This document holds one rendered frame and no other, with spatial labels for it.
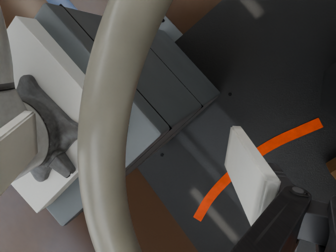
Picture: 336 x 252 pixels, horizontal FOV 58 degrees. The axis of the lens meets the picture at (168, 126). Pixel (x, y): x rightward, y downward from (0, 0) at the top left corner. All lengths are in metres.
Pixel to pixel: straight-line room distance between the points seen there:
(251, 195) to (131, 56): 0.09
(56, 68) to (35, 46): 0.07
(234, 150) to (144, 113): 0.48
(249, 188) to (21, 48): 0.64
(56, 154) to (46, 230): 1.52
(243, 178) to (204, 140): 1.29
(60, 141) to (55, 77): 0.14
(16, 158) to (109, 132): 0.05
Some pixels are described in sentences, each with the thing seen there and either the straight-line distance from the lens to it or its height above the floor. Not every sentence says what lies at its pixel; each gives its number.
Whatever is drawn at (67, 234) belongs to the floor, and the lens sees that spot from 2.08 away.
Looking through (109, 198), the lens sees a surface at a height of 1.24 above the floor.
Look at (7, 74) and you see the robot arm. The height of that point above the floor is 0.99.
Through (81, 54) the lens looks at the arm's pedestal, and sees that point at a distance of 0.71.
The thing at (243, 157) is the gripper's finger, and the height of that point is 1.23.
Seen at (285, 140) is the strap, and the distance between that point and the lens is 1.42.
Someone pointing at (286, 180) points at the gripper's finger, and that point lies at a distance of 0.16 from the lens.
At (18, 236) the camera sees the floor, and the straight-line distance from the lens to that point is 2.37.
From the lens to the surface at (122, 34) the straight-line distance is 0.16.
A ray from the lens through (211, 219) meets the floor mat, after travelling 1.61.
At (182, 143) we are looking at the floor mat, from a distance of 1.49.
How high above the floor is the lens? 1.39
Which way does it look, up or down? 67 degrees down
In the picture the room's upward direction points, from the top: 123 degrees counter-clockwise
